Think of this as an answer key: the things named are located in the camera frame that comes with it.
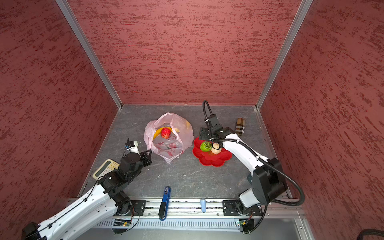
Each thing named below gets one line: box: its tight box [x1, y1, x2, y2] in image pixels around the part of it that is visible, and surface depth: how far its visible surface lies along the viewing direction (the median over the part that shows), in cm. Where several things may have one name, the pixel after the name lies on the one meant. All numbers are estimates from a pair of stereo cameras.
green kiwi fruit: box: [200, 141, 213, 152], surface depth 93 cm
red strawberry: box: [161, 127, 172, 139], surface depth 100 cm
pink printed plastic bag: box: [143, 112, 194, 164], surface depth 87 cm
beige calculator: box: [92, 158, 121, 180], surface depth 87 cm
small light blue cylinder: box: [200, 198, 206, 214], surface depth 74 cm
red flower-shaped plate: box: [192, 137, 233, 167], surface depth 94 cm
